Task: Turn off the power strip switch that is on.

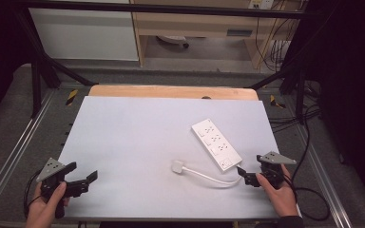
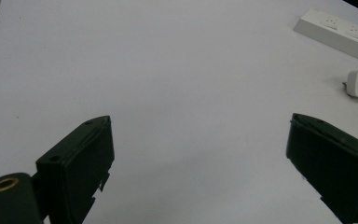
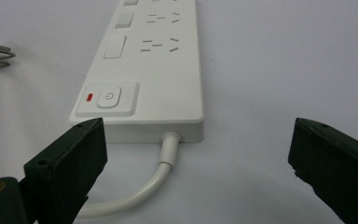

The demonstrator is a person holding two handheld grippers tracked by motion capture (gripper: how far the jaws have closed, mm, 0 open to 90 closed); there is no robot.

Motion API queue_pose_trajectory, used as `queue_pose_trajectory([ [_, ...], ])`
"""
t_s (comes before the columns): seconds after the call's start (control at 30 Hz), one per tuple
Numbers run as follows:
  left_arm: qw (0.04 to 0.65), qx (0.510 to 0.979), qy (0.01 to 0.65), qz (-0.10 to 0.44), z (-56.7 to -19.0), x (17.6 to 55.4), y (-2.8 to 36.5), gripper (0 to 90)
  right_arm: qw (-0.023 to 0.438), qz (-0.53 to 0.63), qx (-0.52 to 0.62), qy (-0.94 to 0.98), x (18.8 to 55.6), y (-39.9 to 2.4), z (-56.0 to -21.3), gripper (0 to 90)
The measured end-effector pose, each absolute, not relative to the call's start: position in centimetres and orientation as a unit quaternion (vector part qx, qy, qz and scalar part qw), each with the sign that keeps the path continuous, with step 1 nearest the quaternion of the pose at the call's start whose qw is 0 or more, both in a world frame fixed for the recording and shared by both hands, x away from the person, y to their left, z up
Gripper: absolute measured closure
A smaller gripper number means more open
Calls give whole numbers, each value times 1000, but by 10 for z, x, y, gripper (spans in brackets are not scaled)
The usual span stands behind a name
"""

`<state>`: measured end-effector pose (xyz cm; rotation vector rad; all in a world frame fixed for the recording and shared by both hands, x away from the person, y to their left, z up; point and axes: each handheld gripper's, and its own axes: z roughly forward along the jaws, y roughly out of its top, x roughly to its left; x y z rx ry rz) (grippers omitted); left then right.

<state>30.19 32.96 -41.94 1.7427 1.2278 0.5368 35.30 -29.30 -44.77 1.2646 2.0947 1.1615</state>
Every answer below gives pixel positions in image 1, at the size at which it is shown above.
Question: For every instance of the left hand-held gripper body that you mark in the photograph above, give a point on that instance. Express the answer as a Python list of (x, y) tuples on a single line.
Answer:
[(51, 171)]

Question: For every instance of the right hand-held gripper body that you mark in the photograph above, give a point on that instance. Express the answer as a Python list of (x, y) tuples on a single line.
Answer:
[(274, 169)]

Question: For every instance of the white power strip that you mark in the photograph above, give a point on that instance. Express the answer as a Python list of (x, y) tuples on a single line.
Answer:
[(217, 145)]

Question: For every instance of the white plug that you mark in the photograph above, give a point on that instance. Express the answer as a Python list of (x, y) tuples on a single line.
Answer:
[(177, 166)]

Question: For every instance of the person's right hand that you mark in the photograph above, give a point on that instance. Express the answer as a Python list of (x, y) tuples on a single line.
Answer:
[(280, 196)]

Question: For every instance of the person's left hand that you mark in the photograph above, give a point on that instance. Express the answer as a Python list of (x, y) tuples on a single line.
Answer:
[(44, 209)]

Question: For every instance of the yellow black tape marker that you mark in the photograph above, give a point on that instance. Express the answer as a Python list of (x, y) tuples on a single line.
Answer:
[(276, 102), (71, 97)]

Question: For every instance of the wooden table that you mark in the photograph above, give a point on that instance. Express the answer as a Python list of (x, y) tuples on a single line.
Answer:
[(171, 91)]

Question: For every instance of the black curtain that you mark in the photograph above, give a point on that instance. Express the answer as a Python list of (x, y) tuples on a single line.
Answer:
[(351, 79), (0, 47)]

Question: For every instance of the white cabinet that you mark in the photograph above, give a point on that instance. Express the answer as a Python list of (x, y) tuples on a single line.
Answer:
[(85, 34)]

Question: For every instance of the chair base with wheel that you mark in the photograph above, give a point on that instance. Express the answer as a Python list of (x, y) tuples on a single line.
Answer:
[(174, 40)]

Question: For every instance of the light wooden desk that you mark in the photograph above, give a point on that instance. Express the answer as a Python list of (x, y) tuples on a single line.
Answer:
[(199, 25)]

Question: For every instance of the aluminium rail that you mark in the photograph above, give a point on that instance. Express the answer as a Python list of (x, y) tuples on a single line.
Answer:
[(326, 190), (12, 152)]

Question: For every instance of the white wall socket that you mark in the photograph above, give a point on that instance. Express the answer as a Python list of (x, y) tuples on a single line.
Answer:
[(261, 3)]

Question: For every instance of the black metal frame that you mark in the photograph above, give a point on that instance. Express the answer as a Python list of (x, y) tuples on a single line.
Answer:
[(158, 9)]

